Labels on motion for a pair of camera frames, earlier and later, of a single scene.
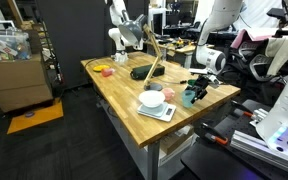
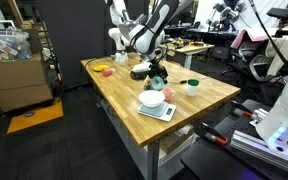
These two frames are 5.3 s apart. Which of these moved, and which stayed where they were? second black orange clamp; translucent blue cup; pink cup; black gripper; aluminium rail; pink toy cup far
Moved: translucent blue cup; black gripper
Stayed: pink toy cup far; second black orange clamp; aluminium rail; pink cup
